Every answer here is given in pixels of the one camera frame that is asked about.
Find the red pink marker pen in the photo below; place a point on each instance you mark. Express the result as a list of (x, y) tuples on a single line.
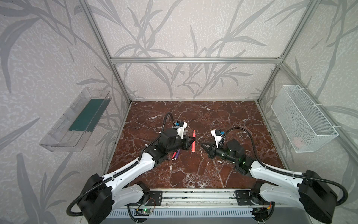
[(194, 142)]

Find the white wire mesh basket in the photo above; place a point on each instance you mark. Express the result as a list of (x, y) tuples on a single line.
[(299, 116)]

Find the clear plastic wall tray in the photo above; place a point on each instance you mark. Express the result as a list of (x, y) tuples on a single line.
[(74, 128)]

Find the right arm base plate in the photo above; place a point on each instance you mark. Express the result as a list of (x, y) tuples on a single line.
[(246, 197)]

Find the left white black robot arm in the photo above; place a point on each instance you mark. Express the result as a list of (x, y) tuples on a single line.
[(102, 194)]

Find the green circuit board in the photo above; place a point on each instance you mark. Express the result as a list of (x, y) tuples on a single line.
[(143, 212)]

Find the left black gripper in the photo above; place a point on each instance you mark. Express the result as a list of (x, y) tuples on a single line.
[(185, 141)]

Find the aluminium frame crossbar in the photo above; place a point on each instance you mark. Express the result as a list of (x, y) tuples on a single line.
[(141, 60)]

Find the purple marker pen lower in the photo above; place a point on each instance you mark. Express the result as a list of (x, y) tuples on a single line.
[(177, 155)]

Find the pink object in basket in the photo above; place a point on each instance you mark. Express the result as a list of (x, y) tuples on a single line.
[(298, 142)]

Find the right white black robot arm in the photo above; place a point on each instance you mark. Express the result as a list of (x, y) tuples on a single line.
[(307, 191)]

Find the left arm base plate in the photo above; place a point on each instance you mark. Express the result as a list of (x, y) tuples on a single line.
[(152, 198)]

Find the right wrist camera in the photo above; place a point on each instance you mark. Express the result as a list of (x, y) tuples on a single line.
[(219, 137)]

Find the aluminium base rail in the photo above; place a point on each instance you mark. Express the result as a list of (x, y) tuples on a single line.
[(223, 198)]

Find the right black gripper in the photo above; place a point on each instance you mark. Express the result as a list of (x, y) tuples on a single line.
[(212, 151)]

